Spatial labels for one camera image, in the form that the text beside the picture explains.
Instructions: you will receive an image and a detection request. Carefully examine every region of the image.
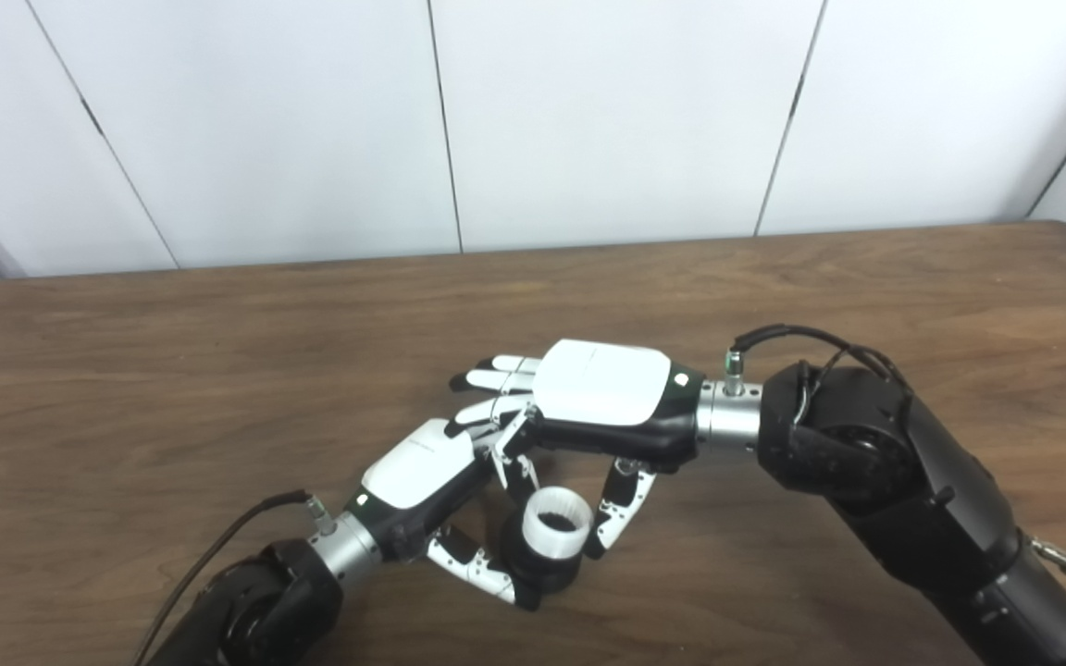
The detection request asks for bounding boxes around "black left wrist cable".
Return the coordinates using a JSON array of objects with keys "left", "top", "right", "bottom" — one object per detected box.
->
[{"left": 130, "top": 490, "right": 335, "bottom": 666}]

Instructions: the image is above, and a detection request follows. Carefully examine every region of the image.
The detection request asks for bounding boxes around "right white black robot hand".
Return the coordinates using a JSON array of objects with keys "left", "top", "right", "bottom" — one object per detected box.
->
[{"left": 448, "top": 339, "right": 765, "bottom": 561}]

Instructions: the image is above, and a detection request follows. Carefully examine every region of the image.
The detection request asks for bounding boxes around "round black part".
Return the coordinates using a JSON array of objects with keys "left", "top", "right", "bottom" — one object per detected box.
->
[{"left": 499, "top": 518, "right": 582, "bottom": 598}]

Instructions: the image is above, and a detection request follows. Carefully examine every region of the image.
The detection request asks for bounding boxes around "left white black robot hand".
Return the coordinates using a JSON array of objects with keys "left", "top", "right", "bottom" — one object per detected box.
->
[{"left": 306, "top": 418, "right": 543, "bottom": 611}]

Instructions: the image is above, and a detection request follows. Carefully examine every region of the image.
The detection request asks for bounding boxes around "white ring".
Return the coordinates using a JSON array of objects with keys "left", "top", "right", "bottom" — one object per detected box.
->
[{"left": 521, "top": 487, "right": 595, "bottom": 561}]

